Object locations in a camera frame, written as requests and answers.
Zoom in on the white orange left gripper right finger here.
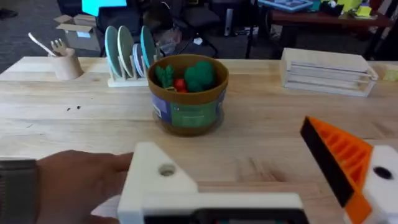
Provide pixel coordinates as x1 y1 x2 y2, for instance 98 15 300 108
299 116 398 224

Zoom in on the yellow-green block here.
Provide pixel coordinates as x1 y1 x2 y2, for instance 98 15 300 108
383 68 398 83

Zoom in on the beige cup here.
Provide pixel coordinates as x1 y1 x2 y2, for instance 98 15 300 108
49 47 85 81

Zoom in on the grey wristband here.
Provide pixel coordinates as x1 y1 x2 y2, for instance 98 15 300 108
0 157 40 224

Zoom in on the cardboard box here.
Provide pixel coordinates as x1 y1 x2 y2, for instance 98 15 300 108
53 13 102 52

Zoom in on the pale wooden box with boards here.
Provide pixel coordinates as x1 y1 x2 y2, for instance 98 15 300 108
279 47 379 98

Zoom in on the cyan screen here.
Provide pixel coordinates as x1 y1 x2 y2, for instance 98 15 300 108
81 0 128 17

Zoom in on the blue tray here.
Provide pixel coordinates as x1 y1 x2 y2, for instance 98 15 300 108
257 0 315 14

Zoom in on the brown wooden table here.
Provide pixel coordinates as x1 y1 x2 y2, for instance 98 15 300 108
269 8 396 60

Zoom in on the brown tub with toy vegetables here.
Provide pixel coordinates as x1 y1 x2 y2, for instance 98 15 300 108
147 54 230 138

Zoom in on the wooden fork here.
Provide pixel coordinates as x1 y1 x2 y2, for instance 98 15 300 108
50 38 68 58

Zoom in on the white spoon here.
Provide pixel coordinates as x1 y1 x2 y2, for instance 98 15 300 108
27 32 57 58

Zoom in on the pale green plate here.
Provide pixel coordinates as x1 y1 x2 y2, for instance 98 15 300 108
117 25 136 78

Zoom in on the black office chair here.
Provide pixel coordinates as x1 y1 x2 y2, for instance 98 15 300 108
172 0 222 58

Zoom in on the small lavender plate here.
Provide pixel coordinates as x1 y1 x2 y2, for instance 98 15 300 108
132 43 147 78

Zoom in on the bare white left gripper left finger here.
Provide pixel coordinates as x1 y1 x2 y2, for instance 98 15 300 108
117 142 200 224

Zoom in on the person's hand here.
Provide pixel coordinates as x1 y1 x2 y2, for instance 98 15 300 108
36 149 135 224

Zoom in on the teal plate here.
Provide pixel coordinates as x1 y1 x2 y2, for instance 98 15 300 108
104 26 123 78
140 25 157 68

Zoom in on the clear plastic bag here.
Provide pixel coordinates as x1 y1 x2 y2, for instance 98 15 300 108
154 27 183 56

